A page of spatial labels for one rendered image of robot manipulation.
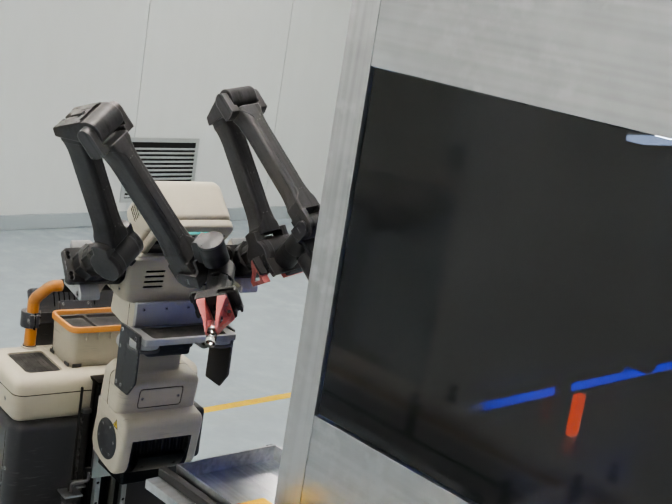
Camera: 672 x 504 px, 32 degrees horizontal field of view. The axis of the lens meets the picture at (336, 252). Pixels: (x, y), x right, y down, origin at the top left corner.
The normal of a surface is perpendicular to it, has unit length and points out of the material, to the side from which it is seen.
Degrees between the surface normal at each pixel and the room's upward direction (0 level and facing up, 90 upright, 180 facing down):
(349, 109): 90
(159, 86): 90
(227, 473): 0
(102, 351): 92
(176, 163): 90
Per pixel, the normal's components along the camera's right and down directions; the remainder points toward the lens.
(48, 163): 0.66, 0.28
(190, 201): 0.50, -0.52
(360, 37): -0.73, 0.05
